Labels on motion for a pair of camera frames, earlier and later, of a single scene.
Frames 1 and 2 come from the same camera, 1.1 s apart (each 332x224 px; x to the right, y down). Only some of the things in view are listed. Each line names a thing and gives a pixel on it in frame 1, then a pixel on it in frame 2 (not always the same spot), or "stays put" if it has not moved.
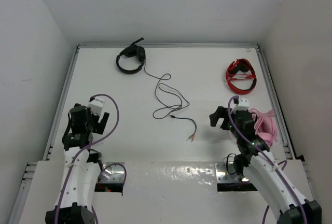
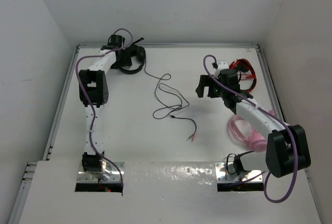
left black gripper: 98,126 to 124,62
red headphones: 240,65 stays put
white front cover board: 163,193 stays put
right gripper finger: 221,112 to 205,80
